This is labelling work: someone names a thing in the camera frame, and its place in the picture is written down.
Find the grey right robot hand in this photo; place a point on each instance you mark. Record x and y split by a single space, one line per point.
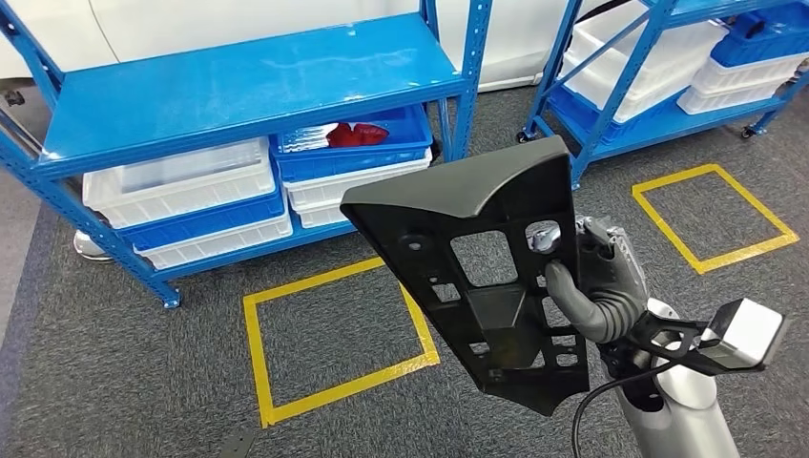
613 272

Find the black plastic plate bracket part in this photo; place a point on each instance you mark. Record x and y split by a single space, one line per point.
455 183

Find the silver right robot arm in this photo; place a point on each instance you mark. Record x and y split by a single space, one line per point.
682 411

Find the blue wheeled shelf rack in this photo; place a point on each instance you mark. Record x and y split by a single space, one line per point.
607 95

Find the red plastic part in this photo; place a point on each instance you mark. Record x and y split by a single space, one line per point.
357 134

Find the blue metal shelf rack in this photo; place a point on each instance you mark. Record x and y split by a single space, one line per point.
189 88

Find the yellow floor tape square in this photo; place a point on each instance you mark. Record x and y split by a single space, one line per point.
259 354
670 234

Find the white car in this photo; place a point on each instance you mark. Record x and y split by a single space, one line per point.
253 19

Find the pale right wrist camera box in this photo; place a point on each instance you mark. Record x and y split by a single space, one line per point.
746 332

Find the chrome stanchion post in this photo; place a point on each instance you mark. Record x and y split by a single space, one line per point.
91 248

